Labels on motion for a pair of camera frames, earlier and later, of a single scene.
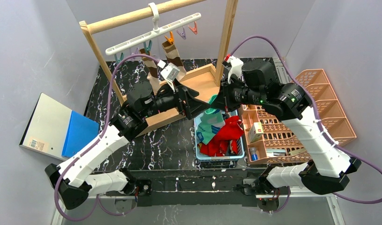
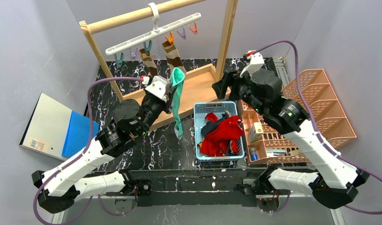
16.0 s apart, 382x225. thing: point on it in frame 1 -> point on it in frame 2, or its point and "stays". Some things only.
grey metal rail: x=282 y=73 stays
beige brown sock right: x=173 y=57 stays
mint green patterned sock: x=212 y=119 -> x=176 y=78
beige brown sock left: x=151 y=63 stays
